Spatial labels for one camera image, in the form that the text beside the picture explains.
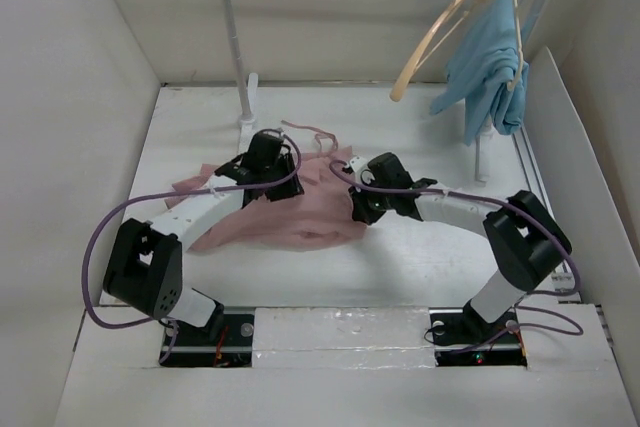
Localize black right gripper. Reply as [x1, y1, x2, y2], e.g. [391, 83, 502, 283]
[349, 175, 394, 225]

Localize pink trousers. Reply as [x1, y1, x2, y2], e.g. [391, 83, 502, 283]
[191, 126, 366, 253]

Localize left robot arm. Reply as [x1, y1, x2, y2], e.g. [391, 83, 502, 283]
[102, 129, 304, 344]

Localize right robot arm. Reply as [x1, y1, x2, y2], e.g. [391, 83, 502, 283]
[331, 152, 572, 351]

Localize wooden hanger with blue cloth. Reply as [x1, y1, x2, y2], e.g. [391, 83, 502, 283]
[494, 0, 525, 99]

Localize light blue garment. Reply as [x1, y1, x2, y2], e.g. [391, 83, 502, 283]
[430, 0, 529, 145]

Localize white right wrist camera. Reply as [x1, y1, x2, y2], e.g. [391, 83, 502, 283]
[348, 156, 368, 174]

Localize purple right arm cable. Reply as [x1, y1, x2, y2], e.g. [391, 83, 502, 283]
[328, 159, 585, 356]

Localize aluminium rail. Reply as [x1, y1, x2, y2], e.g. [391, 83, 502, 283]
[159, 307, 527, 370]

